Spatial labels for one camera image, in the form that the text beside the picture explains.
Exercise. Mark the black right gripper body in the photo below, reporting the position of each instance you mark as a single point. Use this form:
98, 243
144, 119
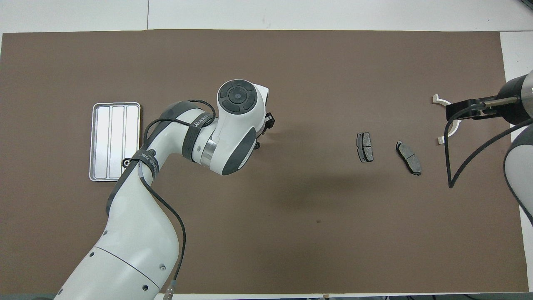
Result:
514, 100

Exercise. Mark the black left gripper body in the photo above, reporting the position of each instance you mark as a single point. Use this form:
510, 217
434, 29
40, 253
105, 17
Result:
270, 121

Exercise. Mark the large black bearing gear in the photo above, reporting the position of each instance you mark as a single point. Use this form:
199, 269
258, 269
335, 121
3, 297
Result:
125, 162

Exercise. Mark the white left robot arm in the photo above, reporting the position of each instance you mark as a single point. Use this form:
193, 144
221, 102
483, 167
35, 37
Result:
141, 233

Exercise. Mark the silver metal tray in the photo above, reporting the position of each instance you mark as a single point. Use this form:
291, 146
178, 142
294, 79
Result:
115, 133

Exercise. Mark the long curved grey brake pad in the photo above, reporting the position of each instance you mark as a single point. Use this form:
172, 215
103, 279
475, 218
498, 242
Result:
409, 157

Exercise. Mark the short rectangular grey brake pad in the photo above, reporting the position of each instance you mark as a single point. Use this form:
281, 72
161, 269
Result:
365, 147

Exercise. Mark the brown table mat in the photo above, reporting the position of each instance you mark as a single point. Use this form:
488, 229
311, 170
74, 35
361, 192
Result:
316, 208

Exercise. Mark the white curved plastic bracket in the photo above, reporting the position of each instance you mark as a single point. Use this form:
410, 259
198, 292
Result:
435, 99

